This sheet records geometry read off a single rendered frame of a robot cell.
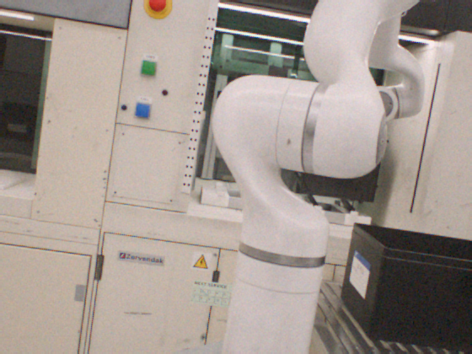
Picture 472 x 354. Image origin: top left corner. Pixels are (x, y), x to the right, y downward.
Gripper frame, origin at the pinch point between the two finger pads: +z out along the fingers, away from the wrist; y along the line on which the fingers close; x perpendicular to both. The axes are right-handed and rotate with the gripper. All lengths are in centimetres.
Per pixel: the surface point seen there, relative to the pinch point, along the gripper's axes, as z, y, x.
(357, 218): 3.8, 7.7, -30.2
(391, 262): -60, 1, -29
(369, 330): -60, -1, -42
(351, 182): 3.6, 3.9, -20.4
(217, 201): 1.7, -32.1, -31.3
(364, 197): 3.8, 8.5, -24.0
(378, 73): 34.2, 12.8, 13.2
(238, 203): 2.0, -26.3, -30.9
